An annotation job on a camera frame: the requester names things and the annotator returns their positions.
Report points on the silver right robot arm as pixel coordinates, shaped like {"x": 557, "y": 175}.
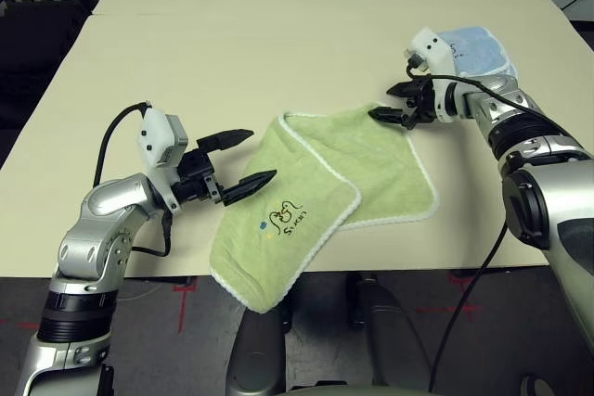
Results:
{"x": 557, "y": 192}

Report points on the grey robot leg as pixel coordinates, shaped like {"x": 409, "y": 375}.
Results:
{"x": 394, "y": 335}
{"x": 255, "y": 359}

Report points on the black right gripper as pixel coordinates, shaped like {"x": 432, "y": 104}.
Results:
{"x": 422, "y": 99}

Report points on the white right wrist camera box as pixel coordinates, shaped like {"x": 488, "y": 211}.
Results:
{"x": 431, "y": 50}

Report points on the green terry towel white trim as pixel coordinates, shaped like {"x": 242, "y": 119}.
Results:
{"x": 380, "y": 173}

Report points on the folded blue terry towel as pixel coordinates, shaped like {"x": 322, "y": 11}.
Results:
{"x": 482, "y": 50}

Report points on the black foam mat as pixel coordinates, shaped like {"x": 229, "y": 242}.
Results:
{"x": 28, "y": 67}

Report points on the grey right robot leg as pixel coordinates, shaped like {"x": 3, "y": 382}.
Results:
{"x": 394, "y": 335}

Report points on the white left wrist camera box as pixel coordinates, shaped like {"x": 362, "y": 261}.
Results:
{"x": 155, "y": 136}

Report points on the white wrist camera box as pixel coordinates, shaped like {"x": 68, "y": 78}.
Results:
{"x": 155, "y": 136}
{"x": 431, "y": 50}

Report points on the grey left robot leg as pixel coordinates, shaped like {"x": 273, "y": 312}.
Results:
{"x": 255, "y": 359}

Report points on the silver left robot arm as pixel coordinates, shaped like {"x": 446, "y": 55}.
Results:
{"x": 93, "y": 229}

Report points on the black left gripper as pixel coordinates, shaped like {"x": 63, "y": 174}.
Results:
{"x": 195, "y": 173}

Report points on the bystander sneaker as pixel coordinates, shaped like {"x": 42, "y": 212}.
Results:
{"x": 533, "y": 389}

